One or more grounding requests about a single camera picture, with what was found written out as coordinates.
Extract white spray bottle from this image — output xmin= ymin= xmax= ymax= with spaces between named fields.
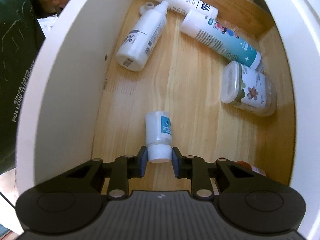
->
xmin=154 ymin=0 xmax=219 ymax=19

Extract white open lower drawer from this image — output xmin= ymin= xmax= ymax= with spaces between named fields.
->
xmin=16 ymin=0 xmax=319 ymax=239

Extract clear flower label jar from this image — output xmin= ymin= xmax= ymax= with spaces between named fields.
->
xmin=220 ymin=61 xmax=277 ymax=116

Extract small white pill bottle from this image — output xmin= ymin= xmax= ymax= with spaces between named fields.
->
xmin=145 ymin=111 xmax=172 ymax=163

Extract white bottle percent label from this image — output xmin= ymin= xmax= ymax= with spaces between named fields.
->
xmin=116 ymin=1 xmax=169 ymax=72

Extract dark green printed bag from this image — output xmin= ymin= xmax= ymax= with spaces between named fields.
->
xmin=1 ymin=0 xmax=45 ymax=173

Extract teal white cartoon tube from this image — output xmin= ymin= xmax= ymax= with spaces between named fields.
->
xmin=180 ymin=9 xmax=264 ymax=72

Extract red capped item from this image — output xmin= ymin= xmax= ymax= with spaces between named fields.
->
xmin=236 ymin=161 xmax=266 ymax=176

